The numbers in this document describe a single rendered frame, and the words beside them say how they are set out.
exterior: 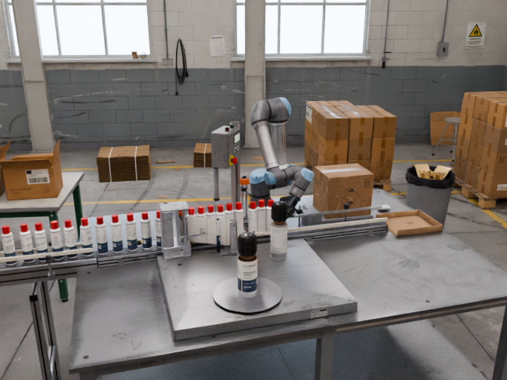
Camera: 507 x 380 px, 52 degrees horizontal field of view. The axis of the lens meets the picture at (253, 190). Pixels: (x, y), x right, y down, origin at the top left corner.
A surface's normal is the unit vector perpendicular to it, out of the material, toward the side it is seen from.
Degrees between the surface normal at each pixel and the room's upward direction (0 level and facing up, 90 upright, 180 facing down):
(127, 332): 0
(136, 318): 0
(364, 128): 90
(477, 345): 0
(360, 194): 90
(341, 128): 90
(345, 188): 90
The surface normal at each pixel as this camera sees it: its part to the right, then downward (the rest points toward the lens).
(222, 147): -0.33, 0.32
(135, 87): 0.08, 0.33
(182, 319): 0.00, -0.94
